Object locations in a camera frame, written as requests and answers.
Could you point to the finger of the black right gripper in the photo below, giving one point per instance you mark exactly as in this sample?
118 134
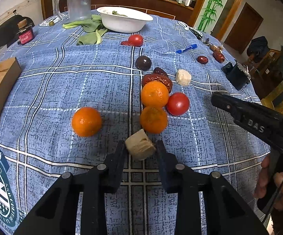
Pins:
246 113

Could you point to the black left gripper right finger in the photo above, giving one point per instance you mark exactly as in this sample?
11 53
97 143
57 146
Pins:
167 162

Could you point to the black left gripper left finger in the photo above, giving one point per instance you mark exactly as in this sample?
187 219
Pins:
114 168

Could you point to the beige cork cylinder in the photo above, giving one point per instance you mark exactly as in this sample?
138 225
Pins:
140 146

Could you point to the orange tangerine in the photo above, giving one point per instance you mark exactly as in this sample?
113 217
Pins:
153 120
86 122
154 94

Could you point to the pale cork chunk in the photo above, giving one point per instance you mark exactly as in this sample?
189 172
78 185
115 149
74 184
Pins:
183 77

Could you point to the person's right hand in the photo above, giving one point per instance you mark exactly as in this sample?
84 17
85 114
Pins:
263 179

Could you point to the black device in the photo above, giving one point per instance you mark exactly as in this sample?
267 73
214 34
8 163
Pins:
236 74

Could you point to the small red date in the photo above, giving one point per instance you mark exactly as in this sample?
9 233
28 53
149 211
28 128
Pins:
202 59

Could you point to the blue plaid tablecloth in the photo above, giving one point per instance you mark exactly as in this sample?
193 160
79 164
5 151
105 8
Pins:
38 144

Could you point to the blue pen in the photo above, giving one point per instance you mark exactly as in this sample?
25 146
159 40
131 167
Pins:
191 47

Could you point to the wrinkled red date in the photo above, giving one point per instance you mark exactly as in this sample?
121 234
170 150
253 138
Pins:
158 75

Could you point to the brown wooden door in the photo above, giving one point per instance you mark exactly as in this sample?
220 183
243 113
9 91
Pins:
244 29

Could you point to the dark purple plum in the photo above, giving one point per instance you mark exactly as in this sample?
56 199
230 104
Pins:
143 63

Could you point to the small red tomato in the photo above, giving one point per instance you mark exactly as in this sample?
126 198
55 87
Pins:
135 40

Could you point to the green leafy vegetable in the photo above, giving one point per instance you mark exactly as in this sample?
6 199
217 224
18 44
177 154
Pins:
93 28

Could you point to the wooden counter cabinet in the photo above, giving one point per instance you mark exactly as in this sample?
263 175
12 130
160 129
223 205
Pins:
163 8

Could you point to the white bowl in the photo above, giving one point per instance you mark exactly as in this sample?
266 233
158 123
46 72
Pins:
122 19

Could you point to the dark jar with pink label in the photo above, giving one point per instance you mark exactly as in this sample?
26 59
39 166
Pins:
25 32

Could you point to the clear glass pitcher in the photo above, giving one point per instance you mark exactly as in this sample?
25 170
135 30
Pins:
78 10

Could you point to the black leather sofa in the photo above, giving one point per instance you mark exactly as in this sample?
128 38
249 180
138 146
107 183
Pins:
9 29

